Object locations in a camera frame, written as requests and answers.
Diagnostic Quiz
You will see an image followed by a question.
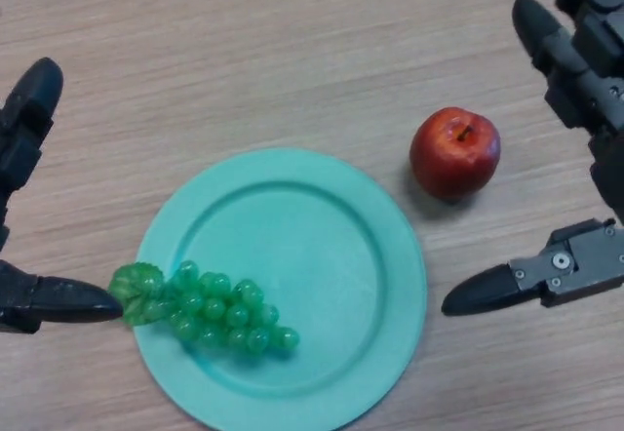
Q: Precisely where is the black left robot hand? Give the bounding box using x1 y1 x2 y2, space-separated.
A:
0 58 123 335

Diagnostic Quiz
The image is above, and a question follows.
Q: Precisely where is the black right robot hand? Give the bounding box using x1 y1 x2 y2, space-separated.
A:
441 0 624 318

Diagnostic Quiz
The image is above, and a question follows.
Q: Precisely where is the green grapes bunch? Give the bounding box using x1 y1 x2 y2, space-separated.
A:
107 259 301 354

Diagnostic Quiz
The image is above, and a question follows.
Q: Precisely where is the teal round plate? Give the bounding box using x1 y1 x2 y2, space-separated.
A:
135 147 429 431

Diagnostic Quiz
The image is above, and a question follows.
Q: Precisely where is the red apple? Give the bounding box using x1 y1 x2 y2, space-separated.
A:
409 106 502 202

